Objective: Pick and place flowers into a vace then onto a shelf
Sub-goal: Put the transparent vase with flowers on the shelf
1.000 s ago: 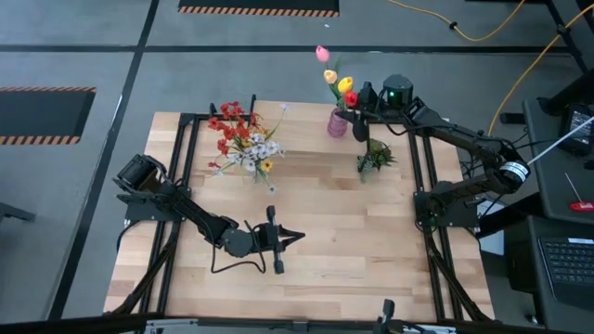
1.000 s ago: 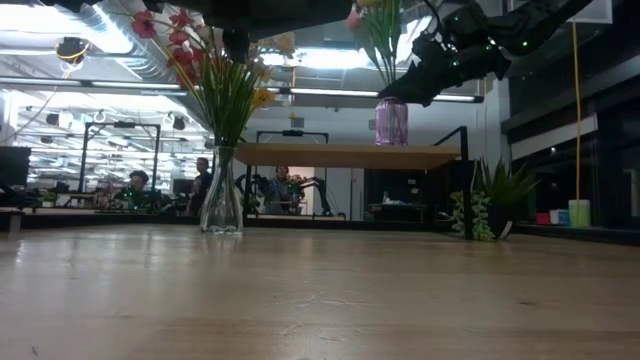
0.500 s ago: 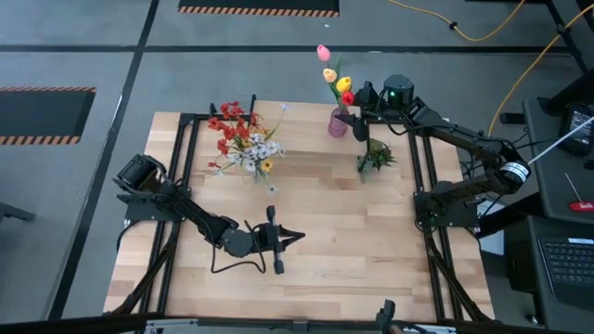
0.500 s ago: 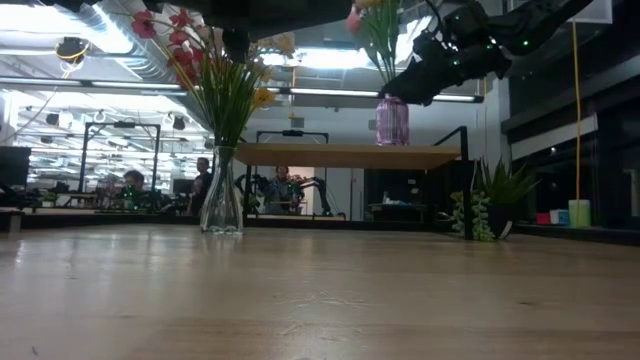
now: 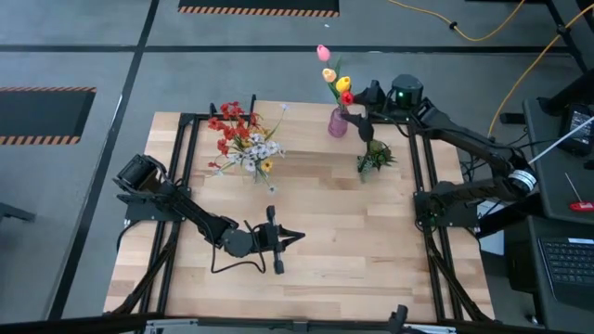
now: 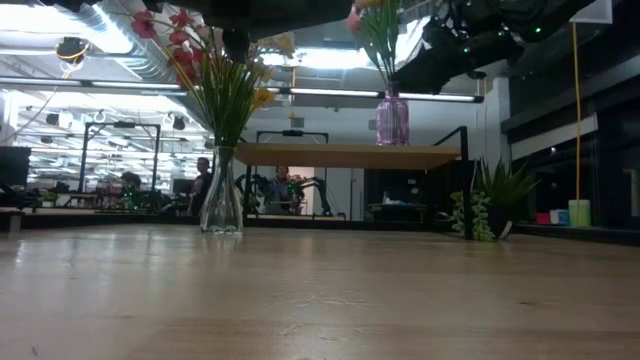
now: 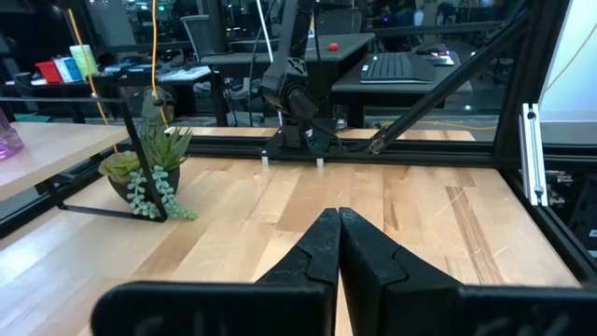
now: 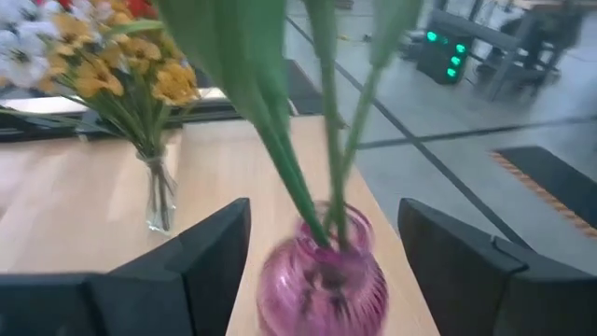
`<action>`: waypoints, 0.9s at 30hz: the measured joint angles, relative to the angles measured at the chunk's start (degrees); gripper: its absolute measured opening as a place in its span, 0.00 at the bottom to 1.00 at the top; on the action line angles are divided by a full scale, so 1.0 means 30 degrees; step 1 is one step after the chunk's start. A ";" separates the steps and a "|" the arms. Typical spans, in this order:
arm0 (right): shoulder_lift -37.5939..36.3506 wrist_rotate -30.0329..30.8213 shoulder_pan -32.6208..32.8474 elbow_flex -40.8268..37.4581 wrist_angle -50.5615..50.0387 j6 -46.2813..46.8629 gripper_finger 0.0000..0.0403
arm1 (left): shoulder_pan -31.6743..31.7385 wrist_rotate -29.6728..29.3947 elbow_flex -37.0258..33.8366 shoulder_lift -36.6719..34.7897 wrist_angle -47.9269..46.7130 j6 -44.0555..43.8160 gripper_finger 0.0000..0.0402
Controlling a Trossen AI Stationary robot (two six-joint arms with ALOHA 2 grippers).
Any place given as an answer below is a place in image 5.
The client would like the white artificial flower bunch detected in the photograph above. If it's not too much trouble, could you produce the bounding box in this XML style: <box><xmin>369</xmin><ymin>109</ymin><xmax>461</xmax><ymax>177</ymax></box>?
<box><xmin>203</xmin><ymin>102</ymin><xmax>291</xmax><ymax>194</ymax></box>

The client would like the black striped floor mat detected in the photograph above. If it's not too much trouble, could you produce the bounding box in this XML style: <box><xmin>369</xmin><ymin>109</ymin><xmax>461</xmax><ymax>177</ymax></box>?
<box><xmin>177</xmin><ymin>0</ymin><xmax>342</xmax><ymax>19</ymax></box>
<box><xmin>0</xmin><ymin>85</ymin><xmax>97</xmax><ymax>147</ymax></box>

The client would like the black metal stand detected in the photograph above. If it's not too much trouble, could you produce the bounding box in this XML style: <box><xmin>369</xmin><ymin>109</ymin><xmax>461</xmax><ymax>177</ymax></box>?
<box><xmin>498</xmin><ymin>0</ymin><xmax>594</xmax><ymax>126</ymax></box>

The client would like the pink artificial tulip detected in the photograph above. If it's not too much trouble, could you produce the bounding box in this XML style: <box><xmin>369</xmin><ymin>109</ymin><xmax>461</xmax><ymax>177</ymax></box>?
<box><xmin>316</xmin><ymin>44</ymin><xmax>342</xmax><ymax>110</ymax></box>

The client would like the small black bracket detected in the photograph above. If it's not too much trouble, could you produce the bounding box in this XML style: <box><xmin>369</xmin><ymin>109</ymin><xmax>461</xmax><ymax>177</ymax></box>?
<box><xmin>388</xmin><ymin>303</ymin><xmax>410</xmax><ymax>334</ymax></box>

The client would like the clear glass vase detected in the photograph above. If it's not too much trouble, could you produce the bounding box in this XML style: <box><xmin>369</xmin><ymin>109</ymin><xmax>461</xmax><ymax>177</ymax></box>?
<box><xmin>250</xmin><ymin>160</ymin><xmax>276</xmax><ymax>194</ymax></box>

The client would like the dark grey desk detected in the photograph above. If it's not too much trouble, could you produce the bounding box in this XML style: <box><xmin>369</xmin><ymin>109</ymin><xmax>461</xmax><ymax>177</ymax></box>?
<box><xmin>503</xmin><ymin>215</ymin><xmax>594</xmax><ymax>334</ymax></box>
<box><xmin>522</xmin><ymin>95</ymin><xmax>594</xmax><ymax>227</ymax></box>

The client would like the black front crossbar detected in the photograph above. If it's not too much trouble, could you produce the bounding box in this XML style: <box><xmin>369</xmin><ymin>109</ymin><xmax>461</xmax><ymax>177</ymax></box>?
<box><xmin>0</xmin><ymin>313</ymin><xmax>594</xmax><ymax>334</ymax></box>

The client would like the purple ribbed glass vase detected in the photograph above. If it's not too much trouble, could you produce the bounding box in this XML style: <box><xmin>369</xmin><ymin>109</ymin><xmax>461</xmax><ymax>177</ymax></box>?
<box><xmin>327</xmin><ymin>106</ymin><xmax>350</xmax><ymax>139</ymax></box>

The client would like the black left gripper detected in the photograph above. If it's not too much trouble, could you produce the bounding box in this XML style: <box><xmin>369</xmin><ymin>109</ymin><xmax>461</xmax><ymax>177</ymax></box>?
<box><xmin>250</xmin><ymin>206</ymin><xmax>306</xmax><ymax>276</ymax></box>

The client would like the black keyboard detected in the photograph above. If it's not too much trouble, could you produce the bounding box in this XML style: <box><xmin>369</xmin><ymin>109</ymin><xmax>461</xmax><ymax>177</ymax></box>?
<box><xmin>537</xmin><ymin>237</ymin><xmax>594</xmax><ymax>311</ymax></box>

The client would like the potted artificial succulent plant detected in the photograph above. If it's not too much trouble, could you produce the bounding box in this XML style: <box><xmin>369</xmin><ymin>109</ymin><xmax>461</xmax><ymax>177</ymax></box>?
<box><xmin>355</xmin><ymin>137</ymin><xmax>398</xmax><ymax>185</ymax></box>

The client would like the black tablet device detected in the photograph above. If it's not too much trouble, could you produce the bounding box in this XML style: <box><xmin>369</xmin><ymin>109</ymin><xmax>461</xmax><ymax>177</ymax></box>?
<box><xmin>558</xmin><ymin>101</ymin><xmax>594</xmax><ymax>158</ymax></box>

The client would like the peach cream artificial tulip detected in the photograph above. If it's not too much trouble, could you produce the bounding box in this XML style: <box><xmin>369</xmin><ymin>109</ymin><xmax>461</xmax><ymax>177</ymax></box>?
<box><xmin>321</xmin><ymin>67</ymin><xmax>344</xmax><ymax>110</ymax></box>

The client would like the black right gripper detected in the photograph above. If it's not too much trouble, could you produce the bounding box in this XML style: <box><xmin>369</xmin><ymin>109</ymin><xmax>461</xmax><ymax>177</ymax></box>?
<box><xmin>341</xmin><ymin>79</ymin><xmax>395</xmax><ymax>143</ymax></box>

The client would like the wooden shelf board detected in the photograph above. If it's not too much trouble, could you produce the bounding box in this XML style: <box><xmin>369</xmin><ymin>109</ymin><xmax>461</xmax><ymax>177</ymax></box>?
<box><xmin>252</xmin><ymin>99</ymin><xmax>368</xmax><ymax>157</ymax></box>

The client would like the red artificial flower bunch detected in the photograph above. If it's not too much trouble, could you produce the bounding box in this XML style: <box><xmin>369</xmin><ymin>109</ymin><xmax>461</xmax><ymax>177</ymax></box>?
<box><xmin>207</xmin><ymin>100</ymin><xmax>262</xmax><ymax>171</ymax></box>

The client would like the yellow floor cable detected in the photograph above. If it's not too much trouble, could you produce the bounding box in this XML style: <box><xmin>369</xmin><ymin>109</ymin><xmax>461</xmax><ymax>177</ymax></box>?
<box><xmin>387</xmin><ymin>0</ymin><xmax>528</xmax><ymax>43</ymax></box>

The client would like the black aluminium table frame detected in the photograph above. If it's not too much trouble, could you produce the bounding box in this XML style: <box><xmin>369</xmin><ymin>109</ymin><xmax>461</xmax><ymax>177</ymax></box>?
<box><xmin>107</xmin><ymin>102</ymin><xmax>496</xmax><ymax>324</ymax></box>

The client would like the grey chair leg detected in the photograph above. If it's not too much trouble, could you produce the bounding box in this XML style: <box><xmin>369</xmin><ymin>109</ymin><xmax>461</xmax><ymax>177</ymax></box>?
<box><xmin>0</xmin><ymin>201</ymin><xmax>37</xmax><ymax>225</ymax></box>

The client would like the white cable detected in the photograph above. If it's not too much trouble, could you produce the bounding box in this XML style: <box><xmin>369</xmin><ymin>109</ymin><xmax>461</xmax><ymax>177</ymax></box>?
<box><xmin>527</xmin><ymin>114</ymin><xmax>594</xmax><ymax>166</ymax></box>

